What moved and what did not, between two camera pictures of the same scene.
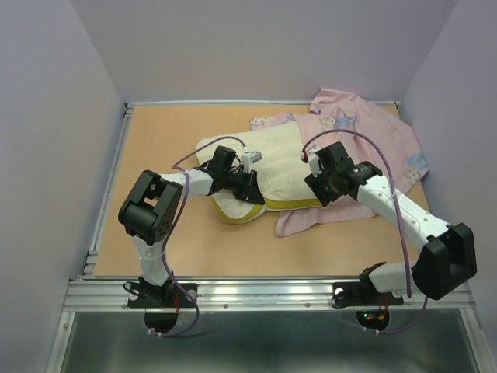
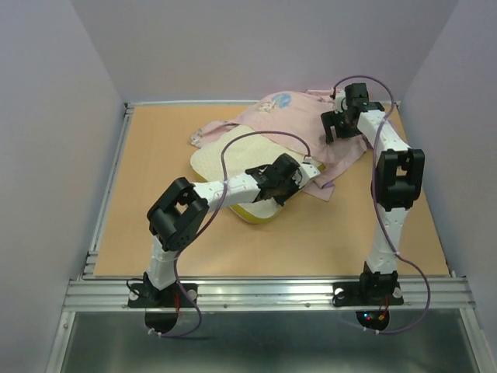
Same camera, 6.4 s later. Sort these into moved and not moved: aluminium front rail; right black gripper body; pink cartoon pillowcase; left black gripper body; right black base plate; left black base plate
Moved: left black gripper body; right black gripper body; pink cartoon pillowcase
Not moved: aluminium front rail; left black base plate; right black base plate
